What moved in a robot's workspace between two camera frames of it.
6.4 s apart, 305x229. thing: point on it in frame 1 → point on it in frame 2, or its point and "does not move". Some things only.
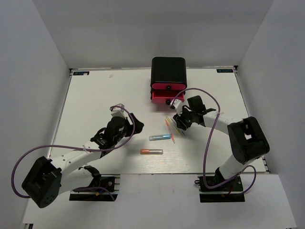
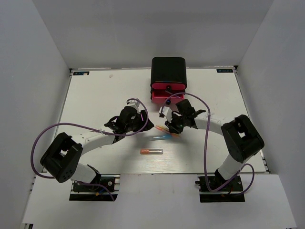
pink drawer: [168, 86] does not move
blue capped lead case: [159, 137] does not move
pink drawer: [166, 96] does not move
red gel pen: [168, 127] → [161, 129]
